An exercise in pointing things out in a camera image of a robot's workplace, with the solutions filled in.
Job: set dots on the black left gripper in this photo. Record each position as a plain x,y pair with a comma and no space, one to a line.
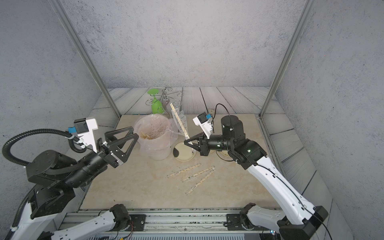
111,156

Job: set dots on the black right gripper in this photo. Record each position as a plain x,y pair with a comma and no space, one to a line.
204,146

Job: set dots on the bamboo chopsticks pair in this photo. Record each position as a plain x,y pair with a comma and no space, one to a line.
180,121

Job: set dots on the clear plastic chopstick wrapper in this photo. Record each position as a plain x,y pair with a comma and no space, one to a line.
180,120

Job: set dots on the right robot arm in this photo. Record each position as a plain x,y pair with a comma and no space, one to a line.
298,218

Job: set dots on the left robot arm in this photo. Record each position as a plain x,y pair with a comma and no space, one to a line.
56,177

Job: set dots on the wrapped chopsticks middle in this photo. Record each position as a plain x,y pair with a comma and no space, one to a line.
198,173

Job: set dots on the wrapped chopsticks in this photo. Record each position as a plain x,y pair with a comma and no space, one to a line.
198,173
183,170
200,182

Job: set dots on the wrapped chopsticks left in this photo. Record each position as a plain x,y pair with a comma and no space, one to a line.
183,170

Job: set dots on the wrapped chopsticks right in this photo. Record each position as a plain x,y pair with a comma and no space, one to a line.
200,182

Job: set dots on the cream plate with dark patch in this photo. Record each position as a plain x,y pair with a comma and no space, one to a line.
183,153

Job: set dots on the chrome cup holder stand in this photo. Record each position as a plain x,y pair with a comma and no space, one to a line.
170,96

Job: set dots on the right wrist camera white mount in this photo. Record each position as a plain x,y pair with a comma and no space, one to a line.
205,122

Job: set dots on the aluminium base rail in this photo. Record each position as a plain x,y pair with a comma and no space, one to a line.
195,224

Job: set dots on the right aluminium frame post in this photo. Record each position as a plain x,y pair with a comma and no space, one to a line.
303,19

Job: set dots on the aluminium frame post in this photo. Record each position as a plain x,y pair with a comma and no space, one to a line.
303,19
70,30

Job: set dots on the left aluminium frame post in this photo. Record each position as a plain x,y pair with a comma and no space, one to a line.
70,30

